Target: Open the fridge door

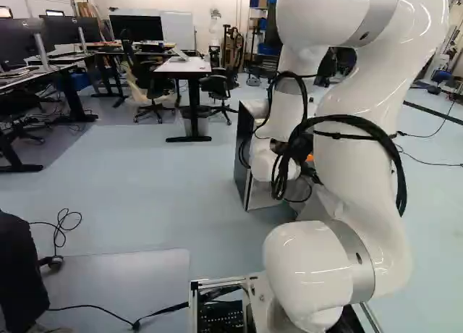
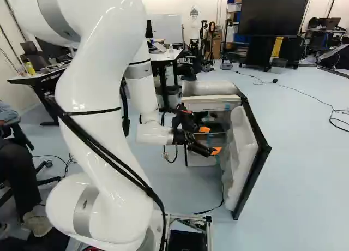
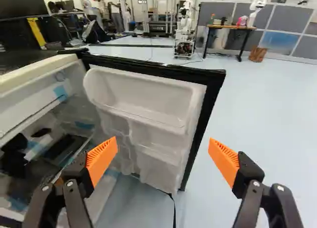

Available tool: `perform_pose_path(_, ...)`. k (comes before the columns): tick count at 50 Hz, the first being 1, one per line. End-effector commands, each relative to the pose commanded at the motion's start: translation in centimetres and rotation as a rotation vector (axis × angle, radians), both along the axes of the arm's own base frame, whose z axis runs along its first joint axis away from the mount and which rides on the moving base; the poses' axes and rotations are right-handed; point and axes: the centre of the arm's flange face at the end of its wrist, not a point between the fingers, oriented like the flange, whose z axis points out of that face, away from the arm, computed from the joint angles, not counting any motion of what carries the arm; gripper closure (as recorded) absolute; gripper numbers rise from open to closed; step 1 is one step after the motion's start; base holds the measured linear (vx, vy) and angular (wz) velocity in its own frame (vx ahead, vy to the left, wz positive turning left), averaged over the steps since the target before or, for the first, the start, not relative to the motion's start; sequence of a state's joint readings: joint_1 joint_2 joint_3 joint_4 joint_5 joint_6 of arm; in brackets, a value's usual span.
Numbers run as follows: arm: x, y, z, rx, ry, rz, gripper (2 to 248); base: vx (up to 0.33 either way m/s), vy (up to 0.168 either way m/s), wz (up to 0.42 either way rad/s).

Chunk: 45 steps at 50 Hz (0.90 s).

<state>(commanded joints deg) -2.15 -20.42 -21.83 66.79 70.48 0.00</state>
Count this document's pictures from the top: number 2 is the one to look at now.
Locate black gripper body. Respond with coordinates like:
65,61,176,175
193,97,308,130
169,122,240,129
172,128,193,147

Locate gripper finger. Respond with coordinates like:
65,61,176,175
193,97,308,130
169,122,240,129
186,121,211,134
187,142,223,157

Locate small black fridge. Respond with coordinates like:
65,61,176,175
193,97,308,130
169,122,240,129
181,80,248,167

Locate black fridge door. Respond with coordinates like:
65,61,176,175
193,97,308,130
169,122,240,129
221,95,273,221

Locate open grey laptop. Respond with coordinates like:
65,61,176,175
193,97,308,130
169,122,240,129
152,41,167,54

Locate grey trash bin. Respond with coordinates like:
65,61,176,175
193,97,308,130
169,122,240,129
163,86,183,109

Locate black office chair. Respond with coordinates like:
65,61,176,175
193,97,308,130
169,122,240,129
179,50,198,82

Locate white-top standing desk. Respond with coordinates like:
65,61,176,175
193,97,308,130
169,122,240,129
148,47,184,111

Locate large black screen on stand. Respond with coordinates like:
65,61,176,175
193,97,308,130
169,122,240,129
238,0,311,71

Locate black-legged desk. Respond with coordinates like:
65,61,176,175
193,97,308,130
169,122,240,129
7,62,72,127

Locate person's legs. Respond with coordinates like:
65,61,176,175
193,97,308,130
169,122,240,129
0,136,53,238

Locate yellow-green bottle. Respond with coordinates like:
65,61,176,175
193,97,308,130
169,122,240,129
23,58,37,77

